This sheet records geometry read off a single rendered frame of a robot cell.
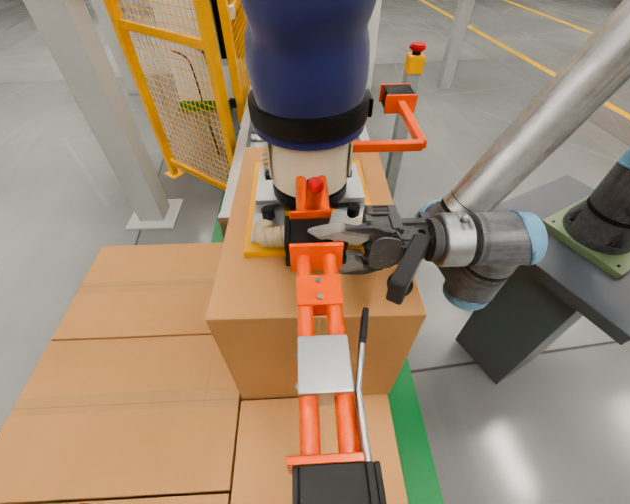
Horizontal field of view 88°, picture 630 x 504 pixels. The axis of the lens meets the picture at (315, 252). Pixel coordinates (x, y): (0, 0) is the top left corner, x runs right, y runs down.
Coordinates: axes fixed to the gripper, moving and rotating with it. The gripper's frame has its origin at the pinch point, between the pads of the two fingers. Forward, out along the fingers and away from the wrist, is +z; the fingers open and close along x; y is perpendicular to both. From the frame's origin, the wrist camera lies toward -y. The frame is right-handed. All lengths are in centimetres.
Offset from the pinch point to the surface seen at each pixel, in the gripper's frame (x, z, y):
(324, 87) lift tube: 18.5, -2.0, 17.1
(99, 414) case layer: -54, 56, -6
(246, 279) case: -13.0, 13.1, 5.1
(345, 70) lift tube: 20.4, -5.2, 18.6
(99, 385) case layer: -54, 59, 1
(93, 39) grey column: -6, 94, 140
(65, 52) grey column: -8, 104, 131
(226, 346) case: -23.4, 17.7, -3.7
